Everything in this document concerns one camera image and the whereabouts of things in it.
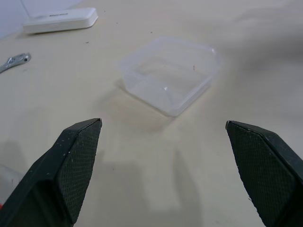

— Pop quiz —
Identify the white rectangular box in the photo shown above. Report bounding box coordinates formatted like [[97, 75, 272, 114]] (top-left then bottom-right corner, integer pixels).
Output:
[[22, 7, 98, 34]]

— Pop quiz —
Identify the clear plastic square container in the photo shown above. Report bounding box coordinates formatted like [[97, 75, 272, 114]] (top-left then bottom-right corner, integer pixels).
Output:
[[118, 35, 222, 118]]

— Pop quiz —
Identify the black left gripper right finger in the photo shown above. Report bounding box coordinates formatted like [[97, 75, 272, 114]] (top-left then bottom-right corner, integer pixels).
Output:
[[225, 120, 303, 227]]

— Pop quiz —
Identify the silver metal wrench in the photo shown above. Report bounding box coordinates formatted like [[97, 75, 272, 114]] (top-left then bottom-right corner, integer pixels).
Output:
[[0, 52, 32, 74]]

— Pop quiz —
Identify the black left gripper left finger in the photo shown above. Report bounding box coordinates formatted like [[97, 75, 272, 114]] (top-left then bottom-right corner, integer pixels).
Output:
[[0, 118, 103, 227]]

